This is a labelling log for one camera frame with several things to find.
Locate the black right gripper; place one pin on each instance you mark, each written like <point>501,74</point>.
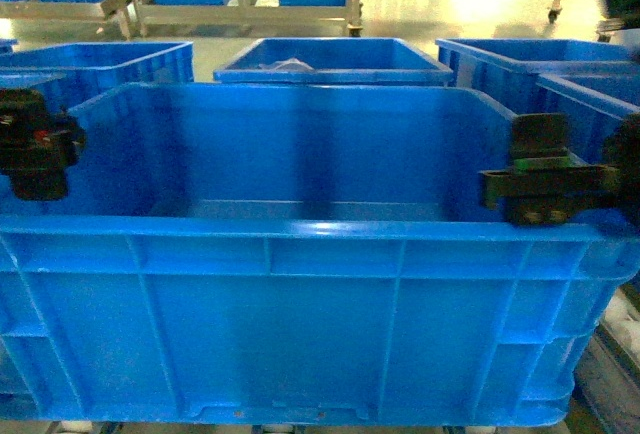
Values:
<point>543,186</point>

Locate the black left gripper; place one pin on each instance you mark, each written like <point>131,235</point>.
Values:
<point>37,147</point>

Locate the large blue plastic crate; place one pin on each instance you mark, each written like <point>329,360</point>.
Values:
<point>350,255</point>

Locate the metal shelf rack background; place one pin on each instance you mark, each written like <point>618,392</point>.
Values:
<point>134,17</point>

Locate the blue crate far left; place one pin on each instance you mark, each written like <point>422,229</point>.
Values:
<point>90,69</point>

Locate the blue crate near right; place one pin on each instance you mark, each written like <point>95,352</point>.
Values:
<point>595,106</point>

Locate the blue crate far right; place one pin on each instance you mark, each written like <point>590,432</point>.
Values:
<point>508,69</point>

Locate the blue crate far centre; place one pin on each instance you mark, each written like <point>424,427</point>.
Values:
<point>334,61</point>

